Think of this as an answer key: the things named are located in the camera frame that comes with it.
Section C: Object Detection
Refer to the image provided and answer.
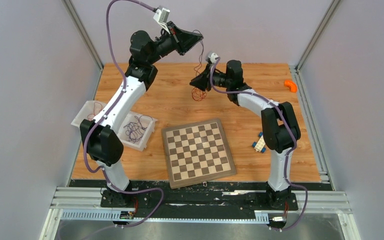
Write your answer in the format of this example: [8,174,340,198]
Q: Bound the wooden chessboard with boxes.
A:
[161,118,237,189]

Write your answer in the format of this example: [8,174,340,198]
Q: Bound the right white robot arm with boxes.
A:
[189,60,301,209]

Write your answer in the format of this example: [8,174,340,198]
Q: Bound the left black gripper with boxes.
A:
[146,20,202,65]

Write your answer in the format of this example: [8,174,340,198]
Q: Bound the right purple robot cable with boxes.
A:
[209,56,309,232]

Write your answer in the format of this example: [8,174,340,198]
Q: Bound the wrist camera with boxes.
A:
[205,51,220,64]
[153,5,171,34]

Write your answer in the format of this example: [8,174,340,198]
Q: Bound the orange curved plastic piece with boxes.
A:
[283,79,298,93]

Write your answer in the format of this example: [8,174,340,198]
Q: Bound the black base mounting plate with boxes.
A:
[99,180,299,220]

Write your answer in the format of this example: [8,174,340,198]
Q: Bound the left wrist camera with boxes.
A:
[153,5,171,34]

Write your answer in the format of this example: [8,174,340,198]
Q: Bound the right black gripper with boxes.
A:
[191,63,233,92]

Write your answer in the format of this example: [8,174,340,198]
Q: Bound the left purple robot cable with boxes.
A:
[83,0,165,229]

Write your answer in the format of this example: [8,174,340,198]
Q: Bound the aluminium frame rail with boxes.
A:
[40,187,360,240]

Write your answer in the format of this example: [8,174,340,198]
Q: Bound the white plastic compartment tray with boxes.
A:
[71,100,158,152]

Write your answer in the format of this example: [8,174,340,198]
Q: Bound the white blue toy car chassis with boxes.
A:
[251,132,267,153]

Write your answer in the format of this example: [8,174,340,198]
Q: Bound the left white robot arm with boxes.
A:
[79,21,204,207]

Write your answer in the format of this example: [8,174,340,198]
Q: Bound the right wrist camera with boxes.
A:
[205,51,220,64]

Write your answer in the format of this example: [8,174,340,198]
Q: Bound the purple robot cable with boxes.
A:
[83,0,165,229]
[209,56,309,232]

